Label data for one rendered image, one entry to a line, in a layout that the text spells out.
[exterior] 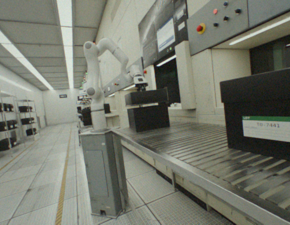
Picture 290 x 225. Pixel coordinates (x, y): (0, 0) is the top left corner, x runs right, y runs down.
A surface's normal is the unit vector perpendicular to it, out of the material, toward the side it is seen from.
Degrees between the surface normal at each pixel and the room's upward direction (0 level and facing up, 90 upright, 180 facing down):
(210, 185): 90
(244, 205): 90
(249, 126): 90
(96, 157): 90
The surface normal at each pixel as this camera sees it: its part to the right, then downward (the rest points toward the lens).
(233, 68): 0.40, 0.00
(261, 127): -0.88, 0.14
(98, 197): -0.36, 0.11
